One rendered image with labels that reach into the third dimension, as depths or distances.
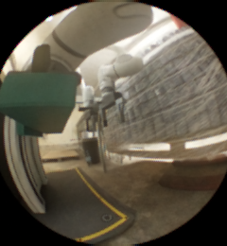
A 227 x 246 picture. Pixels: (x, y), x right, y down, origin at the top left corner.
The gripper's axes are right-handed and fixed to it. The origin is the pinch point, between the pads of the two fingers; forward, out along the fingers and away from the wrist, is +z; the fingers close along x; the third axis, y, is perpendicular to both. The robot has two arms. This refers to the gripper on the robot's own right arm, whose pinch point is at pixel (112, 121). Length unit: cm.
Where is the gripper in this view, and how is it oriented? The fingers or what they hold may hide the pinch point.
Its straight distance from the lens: 38.6
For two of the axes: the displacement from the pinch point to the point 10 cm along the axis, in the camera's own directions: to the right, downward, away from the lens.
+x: 6.3, -1.8, -7.6
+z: 1.3, 9.8, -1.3
